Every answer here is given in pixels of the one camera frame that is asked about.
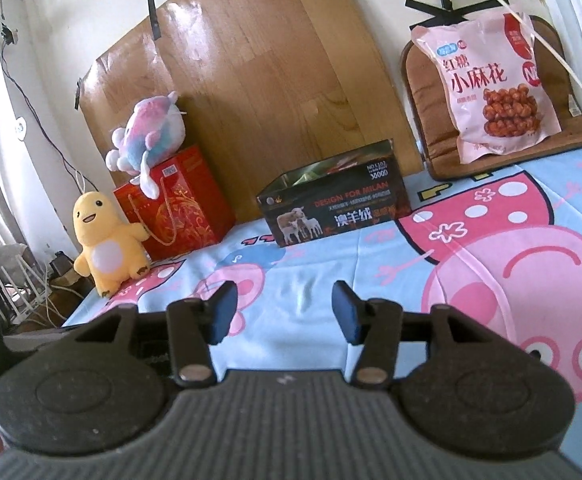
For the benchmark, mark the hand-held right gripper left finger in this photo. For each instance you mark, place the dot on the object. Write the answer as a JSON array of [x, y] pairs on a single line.
[[221, 315]]

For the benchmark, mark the wooden board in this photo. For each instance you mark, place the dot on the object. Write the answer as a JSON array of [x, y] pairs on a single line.
[[271, 60]]

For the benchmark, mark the white round wall hook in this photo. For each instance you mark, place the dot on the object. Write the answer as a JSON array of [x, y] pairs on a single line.
[[19, 128]]

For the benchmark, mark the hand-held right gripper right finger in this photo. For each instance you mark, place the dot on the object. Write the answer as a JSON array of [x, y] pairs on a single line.
[[348, 317]]

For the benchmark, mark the brown seat cushion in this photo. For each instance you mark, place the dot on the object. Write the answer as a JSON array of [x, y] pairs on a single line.
[[571, 125]]

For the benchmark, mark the yellow plush toy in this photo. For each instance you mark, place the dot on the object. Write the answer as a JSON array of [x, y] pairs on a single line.
[[106, 255]]

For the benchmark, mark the red gold gift bag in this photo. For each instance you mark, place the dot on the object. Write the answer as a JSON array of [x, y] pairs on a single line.
[[191, 210]]

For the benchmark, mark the large pink snack bag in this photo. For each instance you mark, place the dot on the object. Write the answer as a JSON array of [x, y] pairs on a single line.
[[486, 90]]

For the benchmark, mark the cartoon pig printed blanket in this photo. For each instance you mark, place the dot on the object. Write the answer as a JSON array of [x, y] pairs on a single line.
[[321, 260]]

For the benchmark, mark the black sheep print box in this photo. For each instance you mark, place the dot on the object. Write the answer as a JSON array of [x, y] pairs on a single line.
[[331, 210]]

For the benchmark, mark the pink blue plush toy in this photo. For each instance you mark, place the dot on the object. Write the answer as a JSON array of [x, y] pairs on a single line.
[[146, 130]]

